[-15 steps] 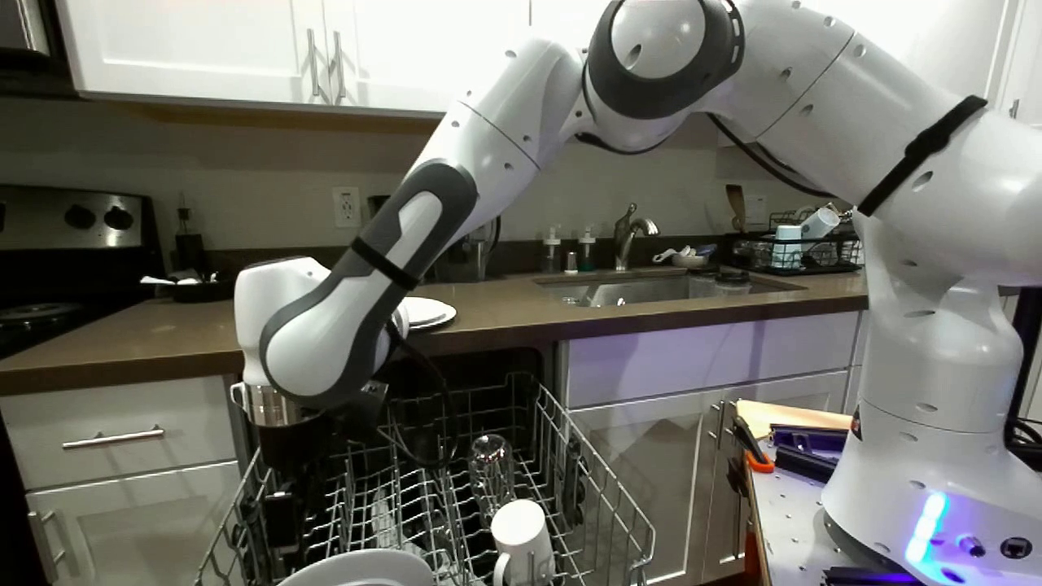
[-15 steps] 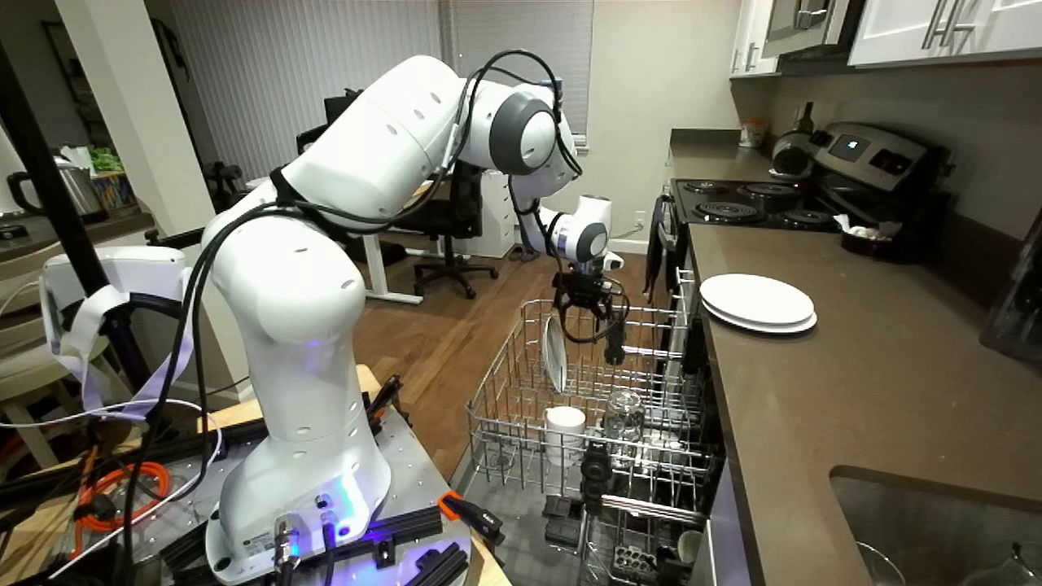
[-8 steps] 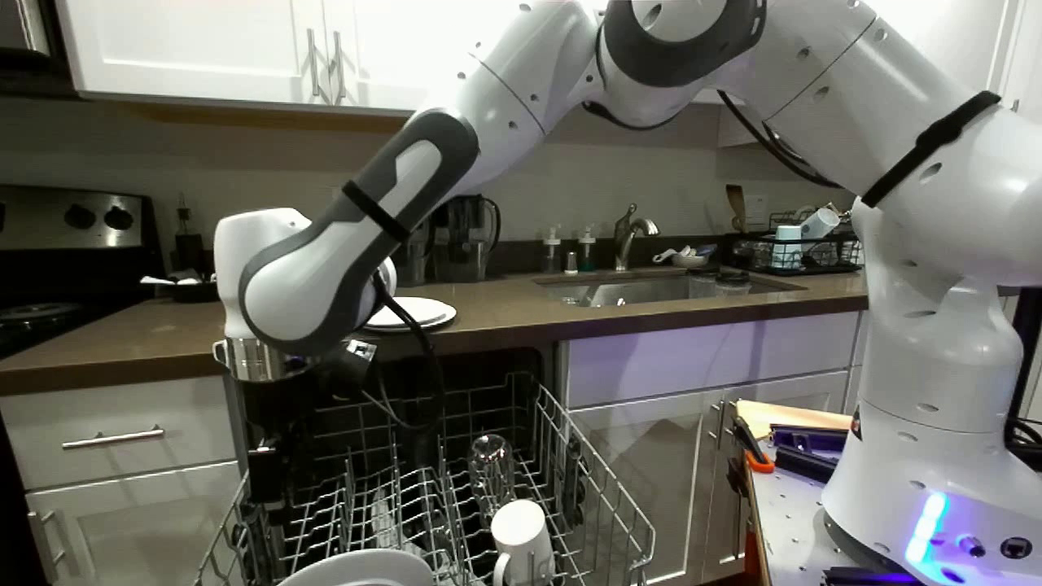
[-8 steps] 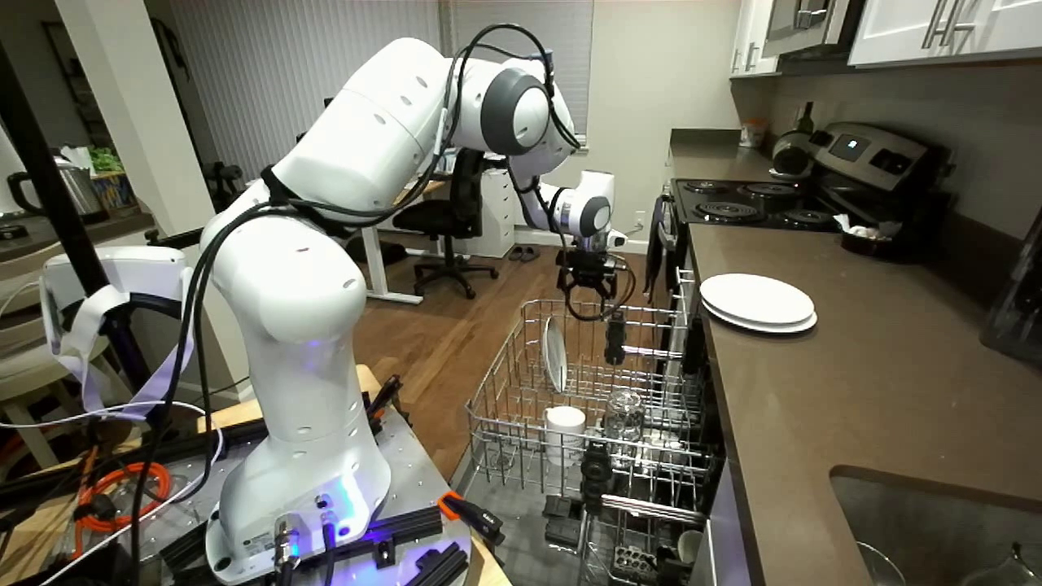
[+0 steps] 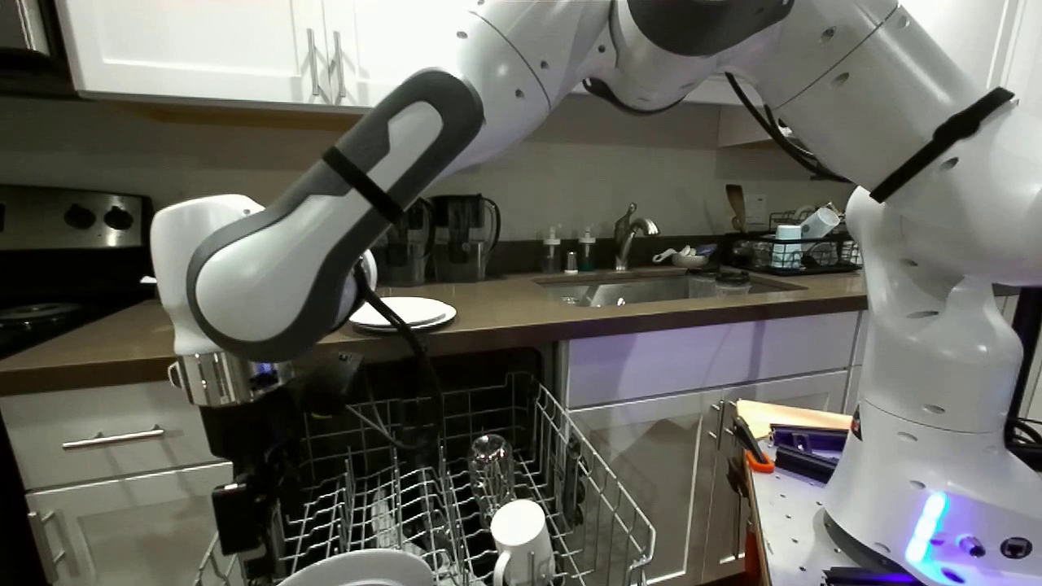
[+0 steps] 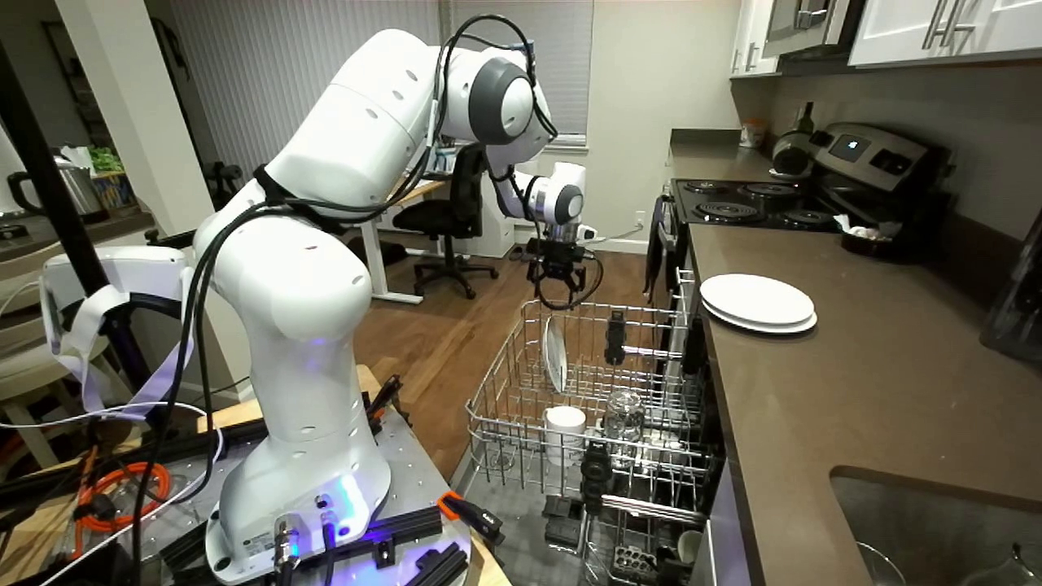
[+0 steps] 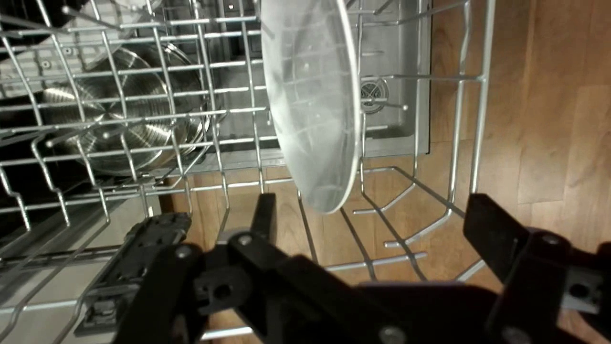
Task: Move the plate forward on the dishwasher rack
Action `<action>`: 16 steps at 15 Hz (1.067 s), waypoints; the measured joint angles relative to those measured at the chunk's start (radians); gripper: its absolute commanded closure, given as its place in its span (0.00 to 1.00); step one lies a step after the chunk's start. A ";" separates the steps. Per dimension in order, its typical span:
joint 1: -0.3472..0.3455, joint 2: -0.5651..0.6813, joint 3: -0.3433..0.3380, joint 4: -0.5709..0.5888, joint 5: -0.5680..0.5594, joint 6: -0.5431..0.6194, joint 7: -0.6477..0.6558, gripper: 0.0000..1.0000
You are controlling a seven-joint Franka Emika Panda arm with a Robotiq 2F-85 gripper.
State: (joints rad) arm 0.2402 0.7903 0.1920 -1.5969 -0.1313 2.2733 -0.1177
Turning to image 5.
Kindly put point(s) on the white upper cabinets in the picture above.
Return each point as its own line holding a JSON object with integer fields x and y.
{"x": 351, "y": 49}

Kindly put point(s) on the white mug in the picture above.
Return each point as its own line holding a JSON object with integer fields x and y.
{"x": 524, "y": 538}

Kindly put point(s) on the white plate on counter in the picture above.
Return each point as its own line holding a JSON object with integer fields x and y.
{"x": 423, "y": 313}

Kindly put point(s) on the chrome sink faucet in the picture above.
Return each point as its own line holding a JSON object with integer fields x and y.
{"x": 628, "y": 232}

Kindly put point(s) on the white lower drawer cabinet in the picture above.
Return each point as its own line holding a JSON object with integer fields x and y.
{"x": 119, "y": 482}

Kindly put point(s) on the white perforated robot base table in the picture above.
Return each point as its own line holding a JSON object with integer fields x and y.
{"x": 790, "y": 529}

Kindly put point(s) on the orange black clamp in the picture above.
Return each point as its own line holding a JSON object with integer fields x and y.
{"x": 751, "y": 439}

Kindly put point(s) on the clear drinking glass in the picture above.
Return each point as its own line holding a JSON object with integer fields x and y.
{"x": 494, "y": 470}

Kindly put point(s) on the dish drying rack on counter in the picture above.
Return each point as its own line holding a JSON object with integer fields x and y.
{"x": 804, "y": 245}

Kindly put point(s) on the stainless steel kitchen sink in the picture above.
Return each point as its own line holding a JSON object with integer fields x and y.
{"x": 649, "y": 288}

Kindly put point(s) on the black stove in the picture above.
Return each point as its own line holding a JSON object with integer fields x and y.
{"x": 66, "y": 258}

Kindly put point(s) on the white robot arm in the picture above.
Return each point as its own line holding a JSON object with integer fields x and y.
{"x": 947, "y": 211}

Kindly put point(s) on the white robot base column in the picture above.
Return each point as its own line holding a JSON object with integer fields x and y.
{"x": 925, "y": 478}

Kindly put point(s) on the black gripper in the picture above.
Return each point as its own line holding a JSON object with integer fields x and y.
{"x": 255, "y": 439}

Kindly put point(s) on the white wire dishwasher rack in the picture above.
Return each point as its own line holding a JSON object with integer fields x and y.
{"x": 396, "y": 474}

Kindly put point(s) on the black coffee maker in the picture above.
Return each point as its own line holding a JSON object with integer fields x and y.
{"x": 443, "y": 237}

